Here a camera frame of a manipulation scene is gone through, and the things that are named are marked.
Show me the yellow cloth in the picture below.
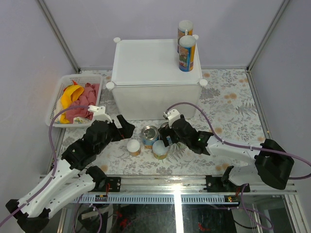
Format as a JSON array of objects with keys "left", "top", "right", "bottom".
[{"left": 58, "top": 81, "right": 85, "bottom": 124}]

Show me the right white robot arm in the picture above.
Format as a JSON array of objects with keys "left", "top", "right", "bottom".
[{"left": 159, "top": 114, "right": 294, "bottom": 192}]

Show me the short can white lid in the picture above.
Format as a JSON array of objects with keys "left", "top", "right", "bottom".
[{"left": 126, "top": 139, "right": 141, "bottom": 156}]

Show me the pink cloth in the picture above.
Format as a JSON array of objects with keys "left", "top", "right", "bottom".
[{"left": 66, "top": 83, "right": 100, "bottom": 124}]

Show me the white plastic storage cabinet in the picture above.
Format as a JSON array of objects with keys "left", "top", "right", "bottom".
[{"left": 106, "top": 37, "right": 207, "bottom": 120}]

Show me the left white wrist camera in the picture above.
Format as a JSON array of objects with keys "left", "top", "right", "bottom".
[{"left": 88, "top": 105, "right": 113, "bottom": 123}]

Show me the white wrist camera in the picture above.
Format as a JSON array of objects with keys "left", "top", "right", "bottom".
[
  {"left": 163, "top": 109, "right": 180, "bottom": 128},
  {"left": 88, "top": 105, "right": 113, "bottom": 123}
]

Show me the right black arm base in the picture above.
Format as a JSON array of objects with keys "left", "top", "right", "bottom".
[{"left": 203, "top": 166, "right": 243, "bottom": 193}]

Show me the white plastic laundry basket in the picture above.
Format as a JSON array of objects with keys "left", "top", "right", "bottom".
[{"left": 46, "top": 74, "right": 103, "bottom": 128}]

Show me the short can clear lid front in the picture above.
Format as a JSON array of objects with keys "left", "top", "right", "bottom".
[{"left": 152, "top": 140, "right": 168, "bottom": 160}]

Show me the white patterned cloth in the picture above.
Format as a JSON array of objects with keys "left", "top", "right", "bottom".
[{"left": 53, "top": 99, "right": 67, "bottom": 124}]

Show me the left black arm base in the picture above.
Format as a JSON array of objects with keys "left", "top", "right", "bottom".
[{"left": 86, "top": 166, "right": 121, "bottom": 193}]

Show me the blue can pull-tab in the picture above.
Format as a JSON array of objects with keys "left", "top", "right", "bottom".
[
  {"left": 158, "top": 122, "right": 174, "bottom": 147},
  {"left": 141, "top": 125, "right": 159, "bottom": 149}
]

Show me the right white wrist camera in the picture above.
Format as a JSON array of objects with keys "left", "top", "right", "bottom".
[{"left": 163, "top": 109, "right": 180, "bottom": 128}]

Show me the aluminium front rail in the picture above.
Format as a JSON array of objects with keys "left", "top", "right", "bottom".
[{"left": 70, "top": 175, "right": 297, "bottom": 205}]

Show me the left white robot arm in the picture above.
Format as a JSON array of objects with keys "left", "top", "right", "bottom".
[{"left": 5, "top": 115, "right": 135, "bottom": 233}]

